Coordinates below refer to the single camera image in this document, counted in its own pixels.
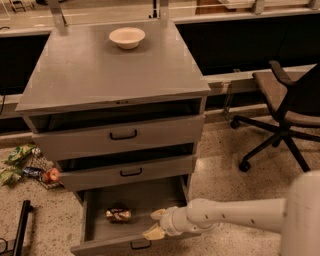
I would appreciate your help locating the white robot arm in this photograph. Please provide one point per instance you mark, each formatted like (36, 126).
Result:
(296, 217)

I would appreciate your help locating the black stand frame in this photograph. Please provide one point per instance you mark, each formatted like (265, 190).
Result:
(14, 247)

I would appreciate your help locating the grey top drawer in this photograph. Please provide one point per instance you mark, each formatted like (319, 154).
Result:
(94, 141)

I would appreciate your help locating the grey drawer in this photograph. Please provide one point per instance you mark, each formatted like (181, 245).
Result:
(91, 178)
(100, 237)
(94, 141)

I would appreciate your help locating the green chip bag upper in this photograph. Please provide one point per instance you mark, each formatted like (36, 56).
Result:
(19, 154)

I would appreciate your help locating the grey drawer cabinet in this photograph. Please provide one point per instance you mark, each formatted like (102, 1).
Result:
(82, 80)

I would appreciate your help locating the black office chair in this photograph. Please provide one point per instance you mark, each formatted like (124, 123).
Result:
(293, 100)

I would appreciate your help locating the blue snack packet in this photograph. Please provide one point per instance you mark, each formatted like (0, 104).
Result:
(32, 172)

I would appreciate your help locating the grey bottom drawer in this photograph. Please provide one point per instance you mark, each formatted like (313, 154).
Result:
(100, 237)

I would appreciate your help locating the green chip bag lower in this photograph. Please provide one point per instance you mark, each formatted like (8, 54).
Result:
(10, 175)

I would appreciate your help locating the green chip bag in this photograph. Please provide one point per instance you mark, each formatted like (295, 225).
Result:
(19, 154)
(10, 175)

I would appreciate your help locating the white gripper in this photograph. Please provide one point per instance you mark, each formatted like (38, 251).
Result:
(171, 221)

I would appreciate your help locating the white bowl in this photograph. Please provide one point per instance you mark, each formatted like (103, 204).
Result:
(127, 38)

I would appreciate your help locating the grey middle drawer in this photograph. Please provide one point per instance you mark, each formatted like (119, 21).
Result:
(91, 178)

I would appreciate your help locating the orange soda can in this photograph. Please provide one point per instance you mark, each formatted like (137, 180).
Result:
(118, 215)

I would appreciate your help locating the red apple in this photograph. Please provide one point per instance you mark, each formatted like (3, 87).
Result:
(51, 176)

